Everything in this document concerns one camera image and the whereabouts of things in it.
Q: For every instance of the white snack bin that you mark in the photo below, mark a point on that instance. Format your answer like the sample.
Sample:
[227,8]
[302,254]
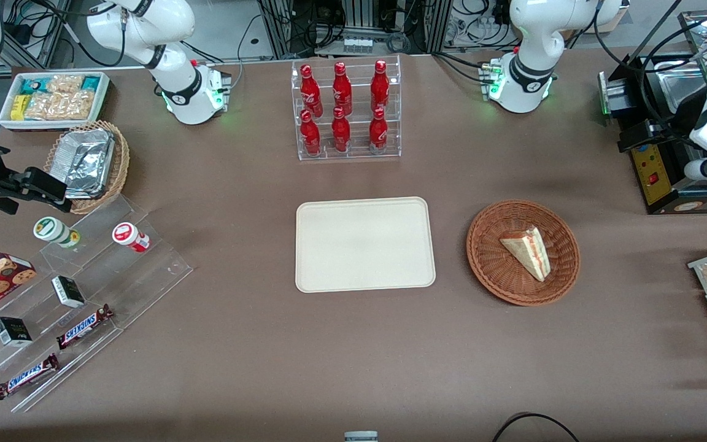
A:
[7,120]

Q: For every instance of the yellow snack packet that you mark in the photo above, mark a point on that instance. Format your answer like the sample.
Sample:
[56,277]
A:
[19,107]

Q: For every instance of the clear acrylic bottle rack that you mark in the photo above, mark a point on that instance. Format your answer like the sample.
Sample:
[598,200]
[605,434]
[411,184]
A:
[359,150]

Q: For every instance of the grey device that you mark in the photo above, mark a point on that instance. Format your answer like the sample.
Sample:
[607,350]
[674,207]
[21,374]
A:
[361,436]

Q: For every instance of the teal snack packet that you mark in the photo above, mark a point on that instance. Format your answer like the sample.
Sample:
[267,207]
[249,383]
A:
[31,86]
[91,83]

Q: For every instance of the small black box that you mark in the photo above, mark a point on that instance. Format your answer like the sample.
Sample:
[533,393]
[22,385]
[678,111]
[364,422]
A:
[68,291]
[13,331]

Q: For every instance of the black hot food display case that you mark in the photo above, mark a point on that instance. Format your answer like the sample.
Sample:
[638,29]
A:
[645,166]

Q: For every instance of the clear rice cracker bag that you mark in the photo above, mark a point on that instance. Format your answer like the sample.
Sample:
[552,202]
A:
[64,84]
[59,105]

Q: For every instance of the red cola bottle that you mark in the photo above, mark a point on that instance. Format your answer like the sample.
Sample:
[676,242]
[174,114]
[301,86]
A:
[380,86]
[310,92]
[342,89]
[340,132]
[310,135]
[378,132]

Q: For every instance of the aluminium foil container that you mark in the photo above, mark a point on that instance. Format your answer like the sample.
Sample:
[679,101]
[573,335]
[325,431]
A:
[86,162]

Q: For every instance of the steel food pan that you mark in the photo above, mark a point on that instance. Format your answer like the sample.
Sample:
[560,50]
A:
[685,92]

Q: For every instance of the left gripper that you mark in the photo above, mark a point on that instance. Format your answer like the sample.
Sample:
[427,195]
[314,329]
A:
[672,121]

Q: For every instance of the brown wicker basket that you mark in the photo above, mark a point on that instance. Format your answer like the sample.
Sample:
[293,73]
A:
[494,270]

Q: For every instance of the green lidded cup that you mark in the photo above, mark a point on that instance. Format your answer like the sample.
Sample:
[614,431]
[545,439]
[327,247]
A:
[51,229]

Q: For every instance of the light wicker basket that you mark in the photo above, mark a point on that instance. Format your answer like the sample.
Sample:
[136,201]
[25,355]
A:
[119,166]

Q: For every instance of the cream rectangular tray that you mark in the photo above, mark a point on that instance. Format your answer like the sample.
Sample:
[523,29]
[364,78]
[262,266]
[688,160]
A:
[366,245]

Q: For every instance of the white power strip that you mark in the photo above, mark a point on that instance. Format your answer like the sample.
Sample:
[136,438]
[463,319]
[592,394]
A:
[356,44]

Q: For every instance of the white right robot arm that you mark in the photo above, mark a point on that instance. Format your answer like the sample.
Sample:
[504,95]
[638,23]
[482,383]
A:
[175,92]

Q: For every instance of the snickers bar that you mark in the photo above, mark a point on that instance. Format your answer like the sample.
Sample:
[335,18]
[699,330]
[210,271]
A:
[27,376]
[83,326]

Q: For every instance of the clear acrylic stepped stand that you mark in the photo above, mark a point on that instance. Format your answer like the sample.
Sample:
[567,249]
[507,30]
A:
[145,276]

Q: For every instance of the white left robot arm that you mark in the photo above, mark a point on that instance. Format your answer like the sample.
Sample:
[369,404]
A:
[531,37]

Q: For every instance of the red lidded cup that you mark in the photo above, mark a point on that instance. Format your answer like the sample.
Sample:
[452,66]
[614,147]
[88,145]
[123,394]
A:
[127,235]

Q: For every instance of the triangular sandwich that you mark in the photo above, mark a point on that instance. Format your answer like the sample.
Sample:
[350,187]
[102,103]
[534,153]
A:
[528,252]

